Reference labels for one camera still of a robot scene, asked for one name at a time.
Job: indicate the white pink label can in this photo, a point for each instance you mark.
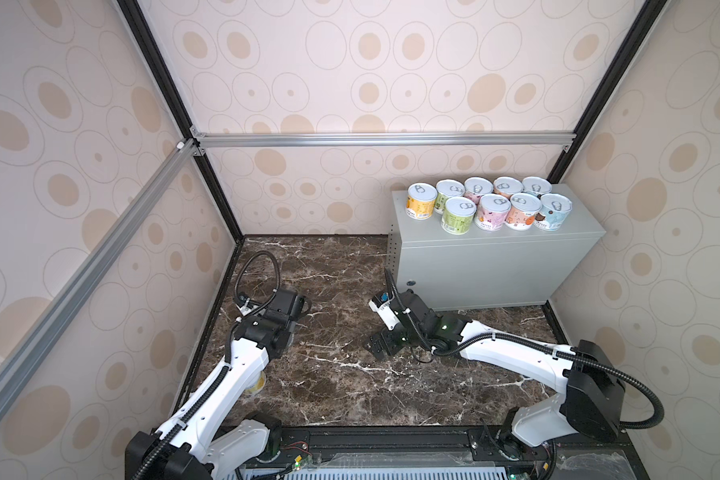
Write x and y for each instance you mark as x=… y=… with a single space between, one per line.
x=523 y=210

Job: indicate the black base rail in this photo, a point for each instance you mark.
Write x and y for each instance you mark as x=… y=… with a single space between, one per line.
x=440 y=452

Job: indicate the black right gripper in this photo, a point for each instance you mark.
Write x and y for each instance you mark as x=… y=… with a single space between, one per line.
x=387 y=348

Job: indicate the grey metal cabinet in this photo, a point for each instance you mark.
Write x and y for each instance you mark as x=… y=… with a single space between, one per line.
x=482 y=269

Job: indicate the teal label can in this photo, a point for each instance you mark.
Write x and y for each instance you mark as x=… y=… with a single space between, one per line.
x=536 y=186

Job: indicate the blue label can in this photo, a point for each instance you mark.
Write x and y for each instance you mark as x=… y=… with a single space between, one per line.
x=554 y=210

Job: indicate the yellow green label can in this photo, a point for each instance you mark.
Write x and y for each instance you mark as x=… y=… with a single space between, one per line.
x=257 y=385

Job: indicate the orange label can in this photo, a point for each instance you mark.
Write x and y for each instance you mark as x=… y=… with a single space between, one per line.
x=507 y=186

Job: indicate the red label can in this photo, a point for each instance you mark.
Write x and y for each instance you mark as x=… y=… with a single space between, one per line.
x=476 y=188

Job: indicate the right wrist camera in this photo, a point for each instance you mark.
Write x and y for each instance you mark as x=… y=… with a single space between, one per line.
x=393 y=314

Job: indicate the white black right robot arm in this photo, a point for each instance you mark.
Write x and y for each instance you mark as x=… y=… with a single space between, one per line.
x=591 y=397

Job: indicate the diagonal aluminium rail left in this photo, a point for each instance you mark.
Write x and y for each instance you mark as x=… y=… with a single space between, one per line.
x=24 y=361

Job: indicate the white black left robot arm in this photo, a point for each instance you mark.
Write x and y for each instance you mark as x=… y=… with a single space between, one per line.
x=222 y=390

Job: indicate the black frame post left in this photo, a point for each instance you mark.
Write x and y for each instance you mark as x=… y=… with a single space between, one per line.
x=136 y=22

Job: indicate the black frame post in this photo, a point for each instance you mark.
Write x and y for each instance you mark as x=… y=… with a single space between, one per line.
x=626 y=53
x=136 y=22

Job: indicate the black frame post right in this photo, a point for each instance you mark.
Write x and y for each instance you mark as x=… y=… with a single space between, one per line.
x=626 y=53

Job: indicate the horizontal aluminium rail back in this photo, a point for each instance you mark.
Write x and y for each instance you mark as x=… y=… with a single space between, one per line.
x=294 y=140

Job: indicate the light green label can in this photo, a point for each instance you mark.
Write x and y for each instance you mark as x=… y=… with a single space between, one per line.
x=446 y=189

